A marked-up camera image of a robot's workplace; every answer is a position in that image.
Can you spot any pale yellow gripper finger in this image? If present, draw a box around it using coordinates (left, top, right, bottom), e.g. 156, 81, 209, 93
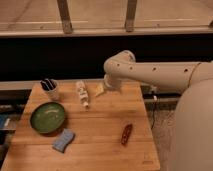
95, 83, 106, 97

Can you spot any green ceramic bowl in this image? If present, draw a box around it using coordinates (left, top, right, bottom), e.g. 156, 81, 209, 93
30, 102, 65, 134

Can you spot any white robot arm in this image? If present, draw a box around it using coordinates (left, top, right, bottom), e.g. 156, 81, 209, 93
97, 50, 213, 171

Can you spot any white squeeze tube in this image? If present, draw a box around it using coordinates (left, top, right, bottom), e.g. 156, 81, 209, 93
76, 81, 89, 108

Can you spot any red-brown snack bar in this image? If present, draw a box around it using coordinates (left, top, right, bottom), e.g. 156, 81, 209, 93
121, 124, 133, 145

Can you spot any white cup with black items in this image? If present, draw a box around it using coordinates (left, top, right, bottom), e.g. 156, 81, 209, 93
40, 78, 59, 101

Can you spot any blue sponge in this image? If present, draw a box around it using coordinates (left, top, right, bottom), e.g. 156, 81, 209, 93
52, 129, 75, 153

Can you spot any right metal railing post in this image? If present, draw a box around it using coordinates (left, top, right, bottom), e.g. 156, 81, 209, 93
124, 0, 137, 32

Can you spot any metal railing post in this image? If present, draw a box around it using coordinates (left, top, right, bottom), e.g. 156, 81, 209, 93
124, 0, 137, 32
57, 0, 73, 34

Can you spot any left metal railing post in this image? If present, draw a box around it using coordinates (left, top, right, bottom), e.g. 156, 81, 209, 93
57, 0, 73, 34

